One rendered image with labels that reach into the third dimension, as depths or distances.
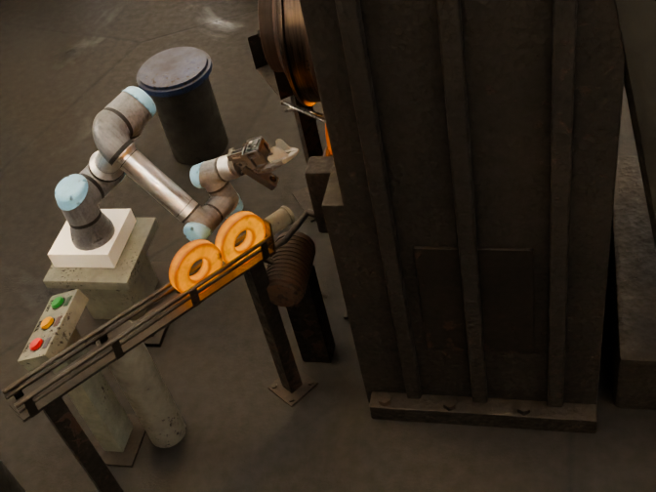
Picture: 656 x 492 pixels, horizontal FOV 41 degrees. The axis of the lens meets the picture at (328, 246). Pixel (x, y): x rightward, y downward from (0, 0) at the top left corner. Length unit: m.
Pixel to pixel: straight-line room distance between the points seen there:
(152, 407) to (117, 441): 0.22
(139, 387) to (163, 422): 0.20
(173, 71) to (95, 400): 1.52
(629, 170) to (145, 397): 1.77
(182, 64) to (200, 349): 1.25
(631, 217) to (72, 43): 3.24
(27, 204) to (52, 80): 0.99
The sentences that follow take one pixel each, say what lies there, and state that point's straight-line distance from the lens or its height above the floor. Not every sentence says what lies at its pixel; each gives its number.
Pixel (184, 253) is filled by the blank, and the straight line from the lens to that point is 2.29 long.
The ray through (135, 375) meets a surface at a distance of 2.62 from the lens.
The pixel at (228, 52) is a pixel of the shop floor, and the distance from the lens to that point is 4.57.
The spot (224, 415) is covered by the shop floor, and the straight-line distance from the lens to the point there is 2.93.
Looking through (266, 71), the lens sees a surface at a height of 0.59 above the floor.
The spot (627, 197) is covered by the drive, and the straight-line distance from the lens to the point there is 3.06.
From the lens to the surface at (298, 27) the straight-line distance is 2.21.
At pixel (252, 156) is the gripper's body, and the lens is 2.57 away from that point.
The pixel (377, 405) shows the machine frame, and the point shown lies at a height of 0.07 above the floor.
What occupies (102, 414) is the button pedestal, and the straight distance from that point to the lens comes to 2.81.
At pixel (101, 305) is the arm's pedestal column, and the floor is 0.11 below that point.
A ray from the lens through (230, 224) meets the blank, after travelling 2.35.
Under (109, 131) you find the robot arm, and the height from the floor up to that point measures 0.89.
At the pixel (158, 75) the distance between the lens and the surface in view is 3.71.
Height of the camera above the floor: 2.32
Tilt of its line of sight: 44 degrees down
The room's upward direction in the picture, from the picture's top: 14 degrees counter-clockwise
